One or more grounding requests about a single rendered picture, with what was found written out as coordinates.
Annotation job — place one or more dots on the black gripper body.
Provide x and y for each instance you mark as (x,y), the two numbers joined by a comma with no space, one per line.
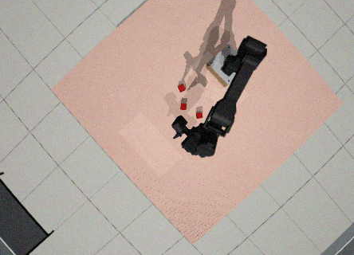
(180,126)

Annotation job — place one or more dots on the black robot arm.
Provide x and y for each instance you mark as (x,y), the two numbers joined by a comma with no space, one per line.
(250,54)

